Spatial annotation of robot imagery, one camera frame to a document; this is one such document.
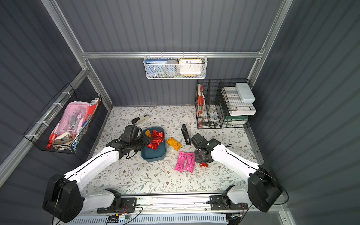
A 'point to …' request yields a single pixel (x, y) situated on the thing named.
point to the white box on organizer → (245, 92)
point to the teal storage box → (149, 154)
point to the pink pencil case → (73, 117)
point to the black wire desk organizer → (226, 103)
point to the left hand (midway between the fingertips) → (150, 140)
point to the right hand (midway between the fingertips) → (203, 158)
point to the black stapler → (185, 135)
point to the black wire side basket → (44, 132)
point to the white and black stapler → (138, 121)
